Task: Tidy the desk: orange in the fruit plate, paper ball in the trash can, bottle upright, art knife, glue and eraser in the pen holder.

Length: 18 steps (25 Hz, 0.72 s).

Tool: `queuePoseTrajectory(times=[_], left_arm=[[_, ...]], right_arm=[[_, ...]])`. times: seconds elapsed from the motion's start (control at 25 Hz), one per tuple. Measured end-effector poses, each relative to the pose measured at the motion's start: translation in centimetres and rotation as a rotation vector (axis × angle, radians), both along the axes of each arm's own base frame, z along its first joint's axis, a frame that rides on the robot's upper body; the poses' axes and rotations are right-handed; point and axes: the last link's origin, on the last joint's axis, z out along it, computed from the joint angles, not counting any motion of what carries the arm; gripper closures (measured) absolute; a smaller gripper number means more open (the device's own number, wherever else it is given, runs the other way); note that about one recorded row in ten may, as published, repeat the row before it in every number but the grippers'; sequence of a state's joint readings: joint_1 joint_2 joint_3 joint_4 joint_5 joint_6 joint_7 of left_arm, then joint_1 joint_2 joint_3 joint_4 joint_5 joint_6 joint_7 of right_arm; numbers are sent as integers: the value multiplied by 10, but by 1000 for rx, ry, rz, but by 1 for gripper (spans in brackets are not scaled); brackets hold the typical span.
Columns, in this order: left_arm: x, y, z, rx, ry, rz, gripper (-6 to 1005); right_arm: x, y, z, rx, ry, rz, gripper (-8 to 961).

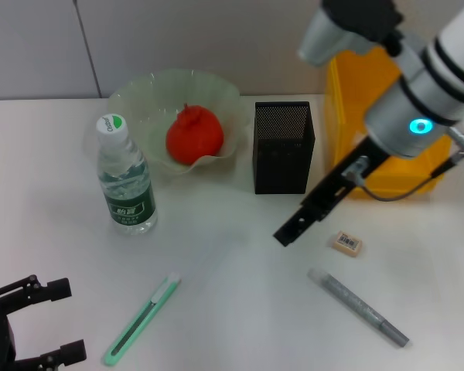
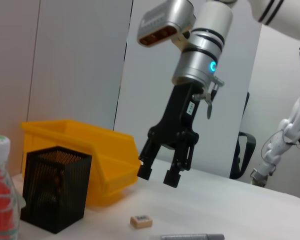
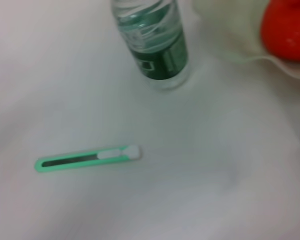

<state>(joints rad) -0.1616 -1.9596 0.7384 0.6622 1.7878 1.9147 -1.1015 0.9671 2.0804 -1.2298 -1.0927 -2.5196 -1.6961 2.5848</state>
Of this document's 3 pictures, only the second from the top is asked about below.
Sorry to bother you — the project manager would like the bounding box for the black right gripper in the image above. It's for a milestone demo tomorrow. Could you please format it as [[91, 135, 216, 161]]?
[[137, 84, 206, 188]]

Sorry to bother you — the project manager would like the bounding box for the beige eraser with barcode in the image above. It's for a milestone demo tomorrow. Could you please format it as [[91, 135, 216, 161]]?
[[129, 214, 153, 230]]

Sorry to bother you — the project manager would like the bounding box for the clear water bottle green label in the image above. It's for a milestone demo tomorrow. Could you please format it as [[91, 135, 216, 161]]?
[[0, 133, 27, 240]]

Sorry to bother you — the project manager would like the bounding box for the grey marker pen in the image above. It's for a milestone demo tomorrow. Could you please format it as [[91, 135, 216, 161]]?
[[149, 233, 226, 240]]

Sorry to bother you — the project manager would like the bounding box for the black mesh pen holder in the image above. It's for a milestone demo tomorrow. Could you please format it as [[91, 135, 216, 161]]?
[[19, 146, 93, 235]]

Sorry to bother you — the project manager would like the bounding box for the yellow plastic bin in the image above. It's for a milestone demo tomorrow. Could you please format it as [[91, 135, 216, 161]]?
[[20, 119, 142, 208]]

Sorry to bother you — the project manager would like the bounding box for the black office chair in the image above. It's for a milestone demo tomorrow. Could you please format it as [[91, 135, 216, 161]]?
[[229, 91, 257, 180]]

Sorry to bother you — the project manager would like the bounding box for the white humanoid robot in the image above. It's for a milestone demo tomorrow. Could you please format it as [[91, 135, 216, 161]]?
[[249, 41, 300, 188]]

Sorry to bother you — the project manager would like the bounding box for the right wrist cable with plug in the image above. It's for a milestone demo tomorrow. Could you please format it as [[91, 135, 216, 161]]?
[[192, 76, 226, 120]]

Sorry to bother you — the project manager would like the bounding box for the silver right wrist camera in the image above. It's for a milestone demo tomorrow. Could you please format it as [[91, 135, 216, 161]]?
[[136, 0, 197, 48]]

